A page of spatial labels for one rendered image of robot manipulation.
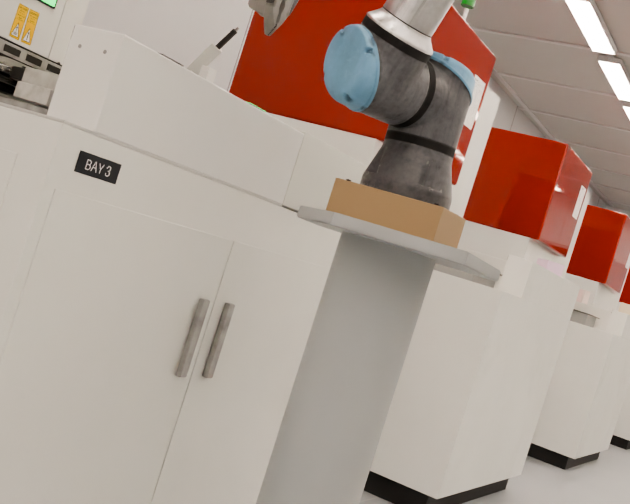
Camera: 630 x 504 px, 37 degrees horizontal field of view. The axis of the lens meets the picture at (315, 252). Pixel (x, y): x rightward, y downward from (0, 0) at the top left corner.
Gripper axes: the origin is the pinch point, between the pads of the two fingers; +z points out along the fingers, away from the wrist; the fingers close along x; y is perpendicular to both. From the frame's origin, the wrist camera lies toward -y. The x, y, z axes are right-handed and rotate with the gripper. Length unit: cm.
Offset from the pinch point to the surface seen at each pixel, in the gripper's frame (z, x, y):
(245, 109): 15.9, 6.5, -4.1
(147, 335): 56, 14, -4
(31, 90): 23.8, 22.5, 27.5
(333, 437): 62, 5, -37
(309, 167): 20.0, -20.5, -4.1
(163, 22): -47, -217, 207
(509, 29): -163, -519, 149
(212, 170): 27.6, 10.4, -4.1
